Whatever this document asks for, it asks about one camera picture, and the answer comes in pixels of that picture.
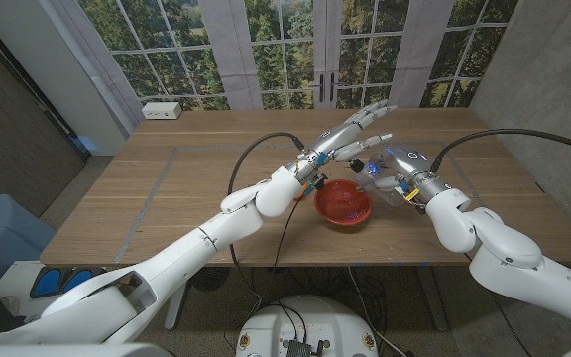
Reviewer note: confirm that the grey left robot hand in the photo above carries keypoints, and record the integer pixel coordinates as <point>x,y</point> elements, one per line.
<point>340,141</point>

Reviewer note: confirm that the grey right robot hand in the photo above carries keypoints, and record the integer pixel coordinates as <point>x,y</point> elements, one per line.
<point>412,163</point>

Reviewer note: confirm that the clear dispenser bottle black pump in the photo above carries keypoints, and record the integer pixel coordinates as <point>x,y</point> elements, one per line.
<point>392,198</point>

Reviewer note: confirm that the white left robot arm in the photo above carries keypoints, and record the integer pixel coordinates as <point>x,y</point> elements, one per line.
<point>191,248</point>

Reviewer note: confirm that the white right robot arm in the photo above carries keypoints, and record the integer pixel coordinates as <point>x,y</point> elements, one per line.
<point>503,253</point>

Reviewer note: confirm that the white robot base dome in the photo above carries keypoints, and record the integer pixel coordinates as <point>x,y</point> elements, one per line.
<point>305,322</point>

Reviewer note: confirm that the red bowl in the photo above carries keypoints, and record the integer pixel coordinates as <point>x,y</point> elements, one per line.
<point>343,203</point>

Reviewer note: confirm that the printed window backdrop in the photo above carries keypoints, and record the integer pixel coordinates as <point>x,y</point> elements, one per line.
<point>285,49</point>

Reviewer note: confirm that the wooden panel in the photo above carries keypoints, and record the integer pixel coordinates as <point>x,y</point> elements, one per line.
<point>216,148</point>

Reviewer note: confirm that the grey table leg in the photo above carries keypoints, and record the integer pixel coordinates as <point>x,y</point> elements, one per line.
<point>431,297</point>

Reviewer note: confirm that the white power strip box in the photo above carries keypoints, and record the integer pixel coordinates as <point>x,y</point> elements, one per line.
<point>161,110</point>

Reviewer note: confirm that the black floor fan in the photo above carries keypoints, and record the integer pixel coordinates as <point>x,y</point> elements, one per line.
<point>213,278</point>

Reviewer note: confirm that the white table leg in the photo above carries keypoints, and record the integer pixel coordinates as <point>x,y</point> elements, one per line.
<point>176,307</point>

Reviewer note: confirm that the blue foot pedal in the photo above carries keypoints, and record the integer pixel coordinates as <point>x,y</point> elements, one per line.
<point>77,279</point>
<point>46,282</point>

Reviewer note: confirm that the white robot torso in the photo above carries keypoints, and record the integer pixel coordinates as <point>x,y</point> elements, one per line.
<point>67,351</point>

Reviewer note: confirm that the blue grey bin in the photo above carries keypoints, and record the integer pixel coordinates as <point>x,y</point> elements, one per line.
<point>3,233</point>

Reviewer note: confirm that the white pedal platform box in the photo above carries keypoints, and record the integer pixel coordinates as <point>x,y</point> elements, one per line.
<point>13,287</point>

